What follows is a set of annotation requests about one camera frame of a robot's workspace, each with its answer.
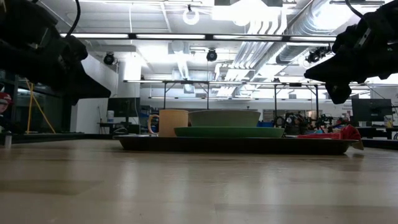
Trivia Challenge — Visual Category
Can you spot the red cloth napkin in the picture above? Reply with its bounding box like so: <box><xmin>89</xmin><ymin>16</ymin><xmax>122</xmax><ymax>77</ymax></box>
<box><xmin>297</xmin><ymin>124</ymin><xmax>365</xmax><ymax>151</ymax></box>

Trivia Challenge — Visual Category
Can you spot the black overhead light bar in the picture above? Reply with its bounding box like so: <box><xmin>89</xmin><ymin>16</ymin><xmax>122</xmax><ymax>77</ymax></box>
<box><xmin>60</xmin><ymin>32</ymin><xmax>338</xmax><ymax>44</ymax></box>

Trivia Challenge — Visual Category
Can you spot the black computer monitor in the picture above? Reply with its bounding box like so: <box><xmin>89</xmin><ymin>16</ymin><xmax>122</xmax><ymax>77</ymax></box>
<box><xmin>107</xmin><ymin>97</ymin><xmax>141</xmax><ymax>124</ymax></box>
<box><xmin>351</xmin><ymin>98</ymin><xmax>393</xmax><ymax>123</ymax></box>

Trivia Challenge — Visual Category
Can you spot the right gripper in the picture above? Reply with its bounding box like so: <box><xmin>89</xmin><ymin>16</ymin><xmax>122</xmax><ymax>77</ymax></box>
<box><xmin>303</xmin><ymin>0</ymin><xmax>398</xmax><ymax>105</ymax></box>

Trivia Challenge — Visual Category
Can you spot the brown plastic tray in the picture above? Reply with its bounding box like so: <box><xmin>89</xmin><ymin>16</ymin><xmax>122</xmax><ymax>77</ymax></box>
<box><xmin>113</xmin><ymin>134</ymin><xmax>360</xmax><ymax>156</ymax></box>

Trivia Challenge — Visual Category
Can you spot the white bowl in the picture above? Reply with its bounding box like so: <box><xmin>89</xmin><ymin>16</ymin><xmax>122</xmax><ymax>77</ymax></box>
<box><xmin>187</xmin><ymin>109</ymin><xmax>262</xmax><ymax>128</ymax></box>

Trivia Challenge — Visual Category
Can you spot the green plate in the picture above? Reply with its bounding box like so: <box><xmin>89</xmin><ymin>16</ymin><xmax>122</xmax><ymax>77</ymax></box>
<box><xmin>173</xmin><ymin>126</ymin><xmax>285</xmax><ymax>139</ymax></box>

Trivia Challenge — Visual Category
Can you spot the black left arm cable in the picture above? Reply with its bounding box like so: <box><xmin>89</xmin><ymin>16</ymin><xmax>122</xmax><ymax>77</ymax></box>
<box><xmin>64</xmin><ymin>0</ymin><xmax>82</xmax><ymax>39</ymax></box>

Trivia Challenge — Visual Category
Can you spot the orange mug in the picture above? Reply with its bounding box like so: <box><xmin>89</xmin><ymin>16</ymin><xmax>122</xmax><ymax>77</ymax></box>
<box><xmin>147</xmin><ymin>109</ymin><xmax>190</xmax><ymax>138</ymax></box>

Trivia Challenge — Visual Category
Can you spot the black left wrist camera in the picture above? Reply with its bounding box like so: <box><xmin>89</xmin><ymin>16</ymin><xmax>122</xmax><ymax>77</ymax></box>
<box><xmin>61</xmin><ymin>35</ymin><xmax>89</xmax><ymax>63</ymax></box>

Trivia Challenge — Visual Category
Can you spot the black background frame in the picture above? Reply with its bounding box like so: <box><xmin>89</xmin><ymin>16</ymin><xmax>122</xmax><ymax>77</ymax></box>
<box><xmin>123</xmin><ymin>79</ymin><xmax>321</xmax><ymax>124</ymax></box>

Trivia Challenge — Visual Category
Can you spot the white ring lamp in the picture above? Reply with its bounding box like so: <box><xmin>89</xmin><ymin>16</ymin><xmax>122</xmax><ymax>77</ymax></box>
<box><xmin>182</xmin><ymin>6</ymin><xmax>200</xmax><ymax>26</ymax></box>

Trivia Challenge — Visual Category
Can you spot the silver ventilation duct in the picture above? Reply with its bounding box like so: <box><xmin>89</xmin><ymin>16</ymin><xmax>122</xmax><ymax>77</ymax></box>
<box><xmin>275</xmin><ymin>0</ymin><xmax>349</xmax><ymax>65</ymax></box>

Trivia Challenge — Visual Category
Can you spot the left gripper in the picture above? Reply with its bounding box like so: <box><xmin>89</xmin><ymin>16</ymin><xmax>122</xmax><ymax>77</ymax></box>
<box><xmin>0</xmin><ymin>30</ymin><xmax>112</xmax><ymax>107</ymax></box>

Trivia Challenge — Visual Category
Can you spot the yellow hanging cable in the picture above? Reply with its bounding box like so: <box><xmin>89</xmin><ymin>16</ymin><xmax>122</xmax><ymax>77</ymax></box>
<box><xmin>24</xmin><ymin>78</ymin><xmax>57</xmax><ymax>134</ymax></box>

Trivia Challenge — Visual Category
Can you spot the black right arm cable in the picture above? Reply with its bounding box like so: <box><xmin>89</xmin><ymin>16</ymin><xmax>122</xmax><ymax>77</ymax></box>
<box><xmin>344</xmin><ymin>0</ymin><xmax>364</xmax><ymax>19</ymax></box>

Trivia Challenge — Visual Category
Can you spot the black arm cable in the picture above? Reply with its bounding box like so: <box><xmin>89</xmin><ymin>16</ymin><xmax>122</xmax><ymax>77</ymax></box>
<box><xmin>64</xmin><ymin>0</ymin><xmax>82</xmax><ymax>39</ymax></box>
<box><xmin>344</xmin><ymin>0</ymin><xmax>364</xmax><ymax>19</ymax></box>

